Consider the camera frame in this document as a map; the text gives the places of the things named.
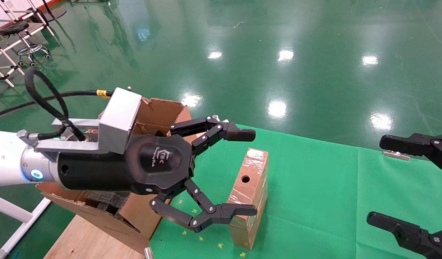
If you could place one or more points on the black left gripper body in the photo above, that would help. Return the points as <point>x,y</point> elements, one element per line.
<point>99,171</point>

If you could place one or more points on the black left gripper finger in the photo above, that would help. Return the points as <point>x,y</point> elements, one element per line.
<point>235,213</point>
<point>239,134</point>

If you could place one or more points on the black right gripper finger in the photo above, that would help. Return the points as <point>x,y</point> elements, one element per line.
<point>415,144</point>
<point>411,235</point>

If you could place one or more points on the small taped cardboard box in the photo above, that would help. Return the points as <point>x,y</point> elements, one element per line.
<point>251,169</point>

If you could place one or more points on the large open cardboard carton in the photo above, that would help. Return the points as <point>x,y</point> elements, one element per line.
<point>160,113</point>

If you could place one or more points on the black foam insert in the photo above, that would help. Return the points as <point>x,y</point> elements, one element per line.
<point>106,201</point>

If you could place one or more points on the green table cloth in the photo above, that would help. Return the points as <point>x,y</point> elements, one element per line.
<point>314,201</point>

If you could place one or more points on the white pipe rack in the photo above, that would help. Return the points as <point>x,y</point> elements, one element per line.
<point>7,54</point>

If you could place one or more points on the black round stand base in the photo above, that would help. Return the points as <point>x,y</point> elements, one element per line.
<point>50,15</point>

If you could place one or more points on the black wheeled stool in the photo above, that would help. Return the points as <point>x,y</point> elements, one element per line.
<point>16,28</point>

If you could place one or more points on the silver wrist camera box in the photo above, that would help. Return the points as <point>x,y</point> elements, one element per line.
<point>118,120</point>

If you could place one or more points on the white table frame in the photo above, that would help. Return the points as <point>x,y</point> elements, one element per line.
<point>9,210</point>

